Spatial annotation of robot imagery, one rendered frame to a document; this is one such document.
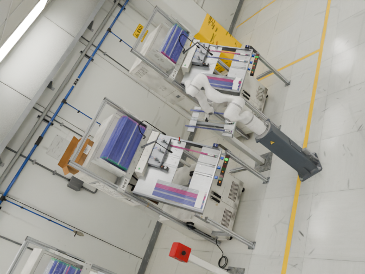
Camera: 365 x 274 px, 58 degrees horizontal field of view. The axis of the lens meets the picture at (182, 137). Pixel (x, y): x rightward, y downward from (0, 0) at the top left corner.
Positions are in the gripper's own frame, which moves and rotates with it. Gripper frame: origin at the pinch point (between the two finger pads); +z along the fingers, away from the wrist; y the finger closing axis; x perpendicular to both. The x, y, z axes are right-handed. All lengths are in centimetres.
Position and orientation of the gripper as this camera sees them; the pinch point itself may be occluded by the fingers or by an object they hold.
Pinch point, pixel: (207, 119)
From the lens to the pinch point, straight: 349.3
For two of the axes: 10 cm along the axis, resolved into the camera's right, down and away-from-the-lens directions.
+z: -0.3, 5.6, 8.3
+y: -2.6, 8.0, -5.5
